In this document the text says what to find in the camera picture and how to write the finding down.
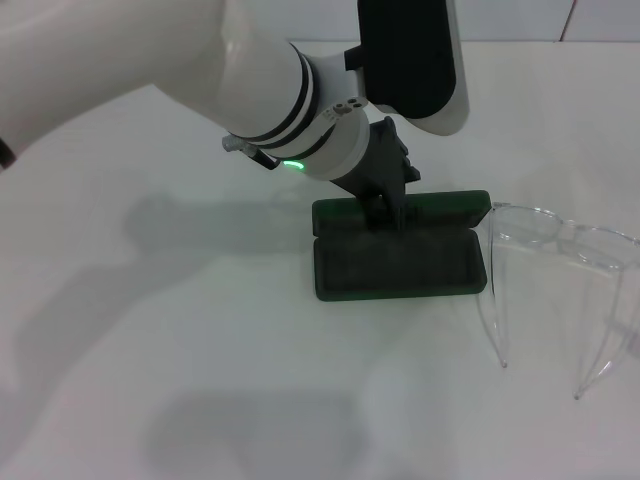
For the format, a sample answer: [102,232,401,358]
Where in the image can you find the green glasses case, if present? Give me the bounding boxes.
[310,189,489,304]

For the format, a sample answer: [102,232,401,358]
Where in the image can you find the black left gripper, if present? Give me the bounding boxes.
[331,115,424,234]

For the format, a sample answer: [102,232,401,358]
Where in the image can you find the left gripper cable with plug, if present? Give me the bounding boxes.
[220,132,281,172]

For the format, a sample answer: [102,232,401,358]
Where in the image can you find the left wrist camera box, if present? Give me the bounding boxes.
[343,0,472,138]

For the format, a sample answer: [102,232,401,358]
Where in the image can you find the clear white glasses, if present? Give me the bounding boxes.
[476,200,640,402]

